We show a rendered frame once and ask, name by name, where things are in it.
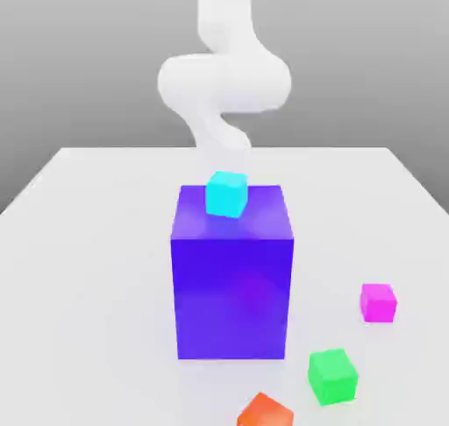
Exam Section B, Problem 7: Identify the large purple box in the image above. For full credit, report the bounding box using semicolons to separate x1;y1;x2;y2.
170;184;295;361

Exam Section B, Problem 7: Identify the small cyan cube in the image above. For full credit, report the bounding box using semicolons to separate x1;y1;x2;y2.
205;170;249;220

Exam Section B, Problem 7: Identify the small green cube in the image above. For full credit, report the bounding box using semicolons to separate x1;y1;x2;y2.
307;348;360;407

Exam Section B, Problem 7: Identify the small orange cube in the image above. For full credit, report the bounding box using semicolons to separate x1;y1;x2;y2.
236;391;295;426

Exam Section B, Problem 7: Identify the small magenta cube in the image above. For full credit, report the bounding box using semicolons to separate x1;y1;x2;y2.
360;282;398;323

